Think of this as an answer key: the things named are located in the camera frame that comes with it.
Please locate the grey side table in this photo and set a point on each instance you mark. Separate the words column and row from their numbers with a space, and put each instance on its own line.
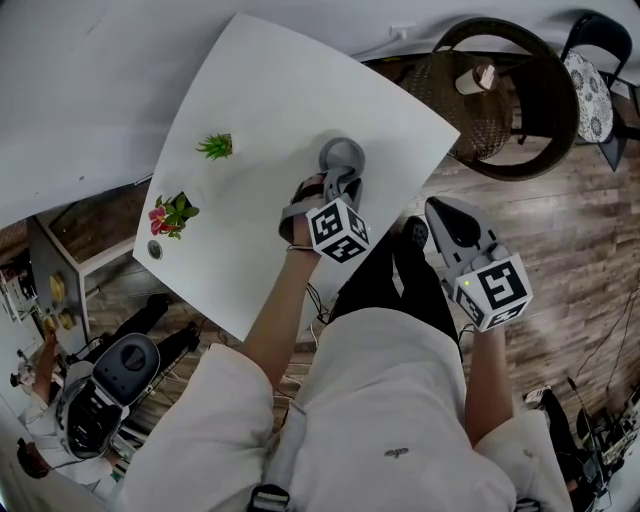
column 40, row 250

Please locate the person's right leg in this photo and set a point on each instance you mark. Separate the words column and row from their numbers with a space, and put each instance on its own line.
column 425, row 290

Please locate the grey-blue tape roll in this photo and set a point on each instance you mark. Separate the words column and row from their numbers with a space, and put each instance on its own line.
column 345, row 147

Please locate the red flower potted plant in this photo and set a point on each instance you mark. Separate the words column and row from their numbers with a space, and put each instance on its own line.
column 170, row 215

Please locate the person's left leg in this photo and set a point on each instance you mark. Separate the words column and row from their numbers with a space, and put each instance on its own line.
column 370, row 280

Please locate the person's left hand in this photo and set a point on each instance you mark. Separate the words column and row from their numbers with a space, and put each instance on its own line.
column 312, row 187

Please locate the person's left forearm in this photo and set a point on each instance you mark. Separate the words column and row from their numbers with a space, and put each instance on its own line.
column 280, row 310

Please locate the grey and white robot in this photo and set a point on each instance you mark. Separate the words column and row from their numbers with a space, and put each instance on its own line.
column 125, row 370

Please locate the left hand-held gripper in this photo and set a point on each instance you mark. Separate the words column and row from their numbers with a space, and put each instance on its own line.
column 337, row 232

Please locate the dark brown wicker chair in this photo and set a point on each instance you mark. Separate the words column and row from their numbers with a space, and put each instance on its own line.
column 550, row 100

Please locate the beige paper cup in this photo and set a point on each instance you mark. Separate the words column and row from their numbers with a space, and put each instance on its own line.
column 467, row 81

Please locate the person's leg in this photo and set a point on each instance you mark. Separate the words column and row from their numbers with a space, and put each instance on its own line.
column 425, row 290
column 370, row 280

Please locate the small green potted plant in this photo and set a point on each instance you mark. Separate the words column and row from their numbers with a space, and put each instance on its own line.
column 217, row 146

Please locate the floral round seat cushion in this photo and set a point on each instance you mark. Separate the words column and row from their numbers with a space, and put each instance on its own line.
column 590, row 95

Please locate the person's right forearm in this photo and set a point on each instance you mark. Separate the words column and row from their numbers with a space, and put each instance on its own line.
column 487, row 380

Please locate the yellow object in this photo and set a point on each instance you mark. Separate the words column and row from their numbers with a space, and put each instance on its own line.
column 58, row 286
column 64, row 320

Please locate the person's white shirt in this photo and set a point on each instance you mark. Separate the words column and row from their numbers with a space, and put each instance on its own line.
column 380, row 415

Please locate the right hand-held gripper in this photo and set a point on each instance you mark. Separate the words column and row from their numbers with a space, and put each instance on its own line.
column 495, row 290

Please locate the black folding chair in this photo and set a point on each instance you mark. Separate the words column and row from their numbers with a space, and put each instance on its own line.
column 600, row 30

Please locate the white wall socket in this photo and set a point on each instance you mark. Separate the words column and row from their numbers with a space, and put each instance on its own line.
column 398, row 30

